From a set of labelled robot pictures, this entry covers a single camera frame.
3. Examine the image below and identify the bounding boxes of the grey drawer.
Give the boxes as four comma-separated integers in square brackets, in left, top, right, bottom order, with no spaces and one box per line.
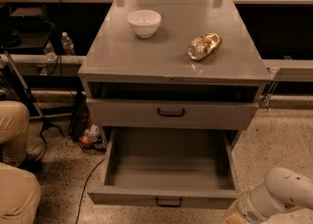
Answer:
[88,128,240,209]
[87,99,258,130]

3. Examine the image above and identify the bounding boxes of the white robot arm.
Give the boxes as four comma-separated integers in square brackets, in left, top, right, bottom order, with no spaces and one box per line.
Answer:
[224,167,313,224]

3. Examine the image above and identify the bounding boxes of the grey top drawer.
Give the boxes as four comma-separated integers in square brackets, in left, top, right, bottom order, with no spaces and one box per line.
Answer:
[87,99,258,130]

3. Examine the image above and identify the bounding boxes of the grey metal drawer cabinet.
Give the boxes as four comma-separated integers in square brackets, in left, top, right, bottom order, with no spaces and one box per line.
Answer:
[78,0,270,145]

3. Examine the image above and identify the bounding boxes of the black mesh bag with items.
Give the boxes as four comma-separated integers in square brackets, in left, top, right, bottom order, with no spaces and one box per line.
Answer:
[69,92,107,151]

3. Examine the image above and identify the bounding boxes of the grey shoe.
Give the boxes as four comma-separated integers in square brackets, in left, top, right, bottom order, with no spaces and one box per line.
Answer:
[20,142,46,169]

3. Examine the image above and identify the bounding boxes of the black tripod stand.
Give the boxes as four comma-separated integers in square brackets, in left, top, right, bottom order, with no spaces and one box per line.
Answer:
[0,50,65,142]

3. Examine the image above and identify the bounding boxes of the white ceramic bowl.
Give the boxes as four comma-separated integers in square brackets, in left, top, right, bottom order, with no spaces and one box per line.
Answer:
[127,10,161,38]

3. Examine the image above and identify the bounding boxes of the person's tan trouser legs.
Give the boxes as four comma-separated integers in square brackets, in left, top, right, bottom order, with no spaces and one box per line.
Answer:
[0,101,41,224]

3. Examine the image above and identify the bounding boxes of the clear plastic water bottle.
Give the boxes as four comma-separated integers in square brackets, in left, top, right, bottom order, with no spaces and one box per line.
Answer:
[61,32,75,56]

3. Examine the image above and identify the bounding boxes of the black floor cable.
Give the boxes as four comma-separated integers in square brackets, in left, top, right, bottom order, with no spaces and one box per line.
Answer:
[73,157,106,224]

